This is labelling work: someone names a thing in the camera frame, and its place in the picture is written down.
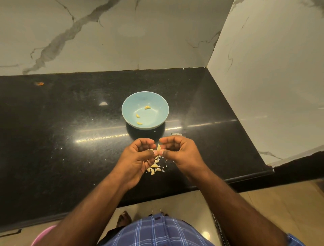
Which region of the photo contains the person's left hand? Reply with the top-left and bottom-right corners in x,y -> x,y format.
112,138 -> 159,191

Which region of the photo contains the person's right hand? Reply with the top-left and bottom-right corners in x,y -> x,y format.
158,135 -> 208,181

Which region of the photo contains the pile of garlic skins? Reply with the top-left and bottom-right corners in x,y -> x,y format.
146,156 -> 167,176

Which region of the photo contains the light blue bowl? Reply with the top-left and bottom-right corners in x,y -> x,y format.
121,91 -> 170,130

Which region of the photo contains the person's left forearm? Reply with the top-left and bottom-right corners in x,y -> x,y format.
35,178 -> 131,246

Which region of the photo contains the person's right forearm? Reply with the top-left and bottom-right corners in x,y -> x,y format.
192,168 -> 289,246

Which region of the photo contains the person's left foot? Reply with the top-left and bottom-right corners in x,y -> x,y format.
116,211 -> 133,228

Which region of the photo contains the blue plaid shirt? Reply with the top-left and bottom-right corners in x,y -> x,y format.
99,214 -> 305,246

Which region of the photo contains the black cabinet trim strip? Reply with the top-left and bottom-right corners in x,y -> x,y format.
212,215 -> 228,246

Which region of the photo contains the pink plastic bucket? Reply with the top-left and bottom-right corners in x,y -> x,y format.
31,225 -> 56,246

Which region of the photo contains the black drawer handle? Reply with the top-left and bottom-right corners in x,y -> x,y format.
0,229 -> 22,238

